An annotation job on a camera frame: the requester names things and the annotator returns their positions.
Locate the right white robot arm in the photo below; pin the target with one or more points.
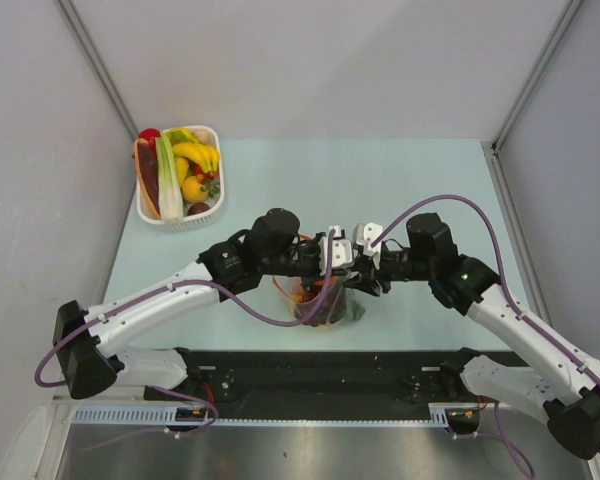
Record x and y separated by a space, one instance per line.
561 388

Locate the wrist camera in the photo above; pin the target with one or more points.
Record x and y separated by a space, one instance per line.
367 243
335 247

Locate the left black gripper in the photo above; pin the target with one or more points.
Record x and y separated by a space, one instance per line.
305 281

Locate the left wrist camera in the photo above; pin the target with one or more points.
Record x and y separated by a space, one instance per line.
335 247

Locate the white plastic basket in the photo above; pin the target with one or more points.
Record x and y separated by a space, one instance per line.
208 136

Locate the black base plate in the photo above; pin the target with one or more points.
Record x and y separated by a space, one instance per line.
356 384

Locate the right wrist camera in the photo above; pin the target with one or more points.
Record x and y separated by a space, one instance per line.
367 243

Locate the dark purple plum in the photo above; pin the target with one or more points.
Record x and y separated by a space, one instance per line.
198 208

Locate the aluminium post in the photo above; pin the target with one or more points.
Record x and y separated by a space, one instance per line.
79 31
549 50

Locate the left aluminium post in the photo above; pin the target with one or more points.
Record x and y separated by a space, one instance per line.
79 31

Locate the green white leek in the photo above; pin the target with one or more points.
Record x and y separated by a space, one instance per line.
170 198

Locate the red bell pepper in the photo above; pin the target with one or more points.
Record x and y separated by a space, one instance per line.
150 135

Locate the white cable duct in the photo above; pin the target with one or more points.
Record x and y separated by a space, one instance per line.
181 416

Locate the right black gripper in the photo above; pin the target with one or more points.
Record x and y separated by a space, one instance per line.
368 275

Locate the right aluminium post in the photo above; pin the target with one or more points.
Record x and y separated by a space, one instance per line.
549 50

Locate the orange sliced papaya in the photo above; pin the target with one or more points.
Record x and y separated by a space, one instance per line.
146 167

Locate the dark grape bunch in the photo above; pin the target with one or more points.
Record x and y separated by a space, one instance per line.
330 311

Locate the yellow banana bunch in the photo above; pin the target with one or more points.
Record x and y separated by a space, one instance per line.
188 150

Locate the yellow lemon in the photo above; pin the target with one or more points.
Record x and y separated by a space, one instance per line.
193 191

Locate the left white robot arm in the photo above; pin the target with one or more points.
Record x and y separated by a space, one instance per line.
93 345

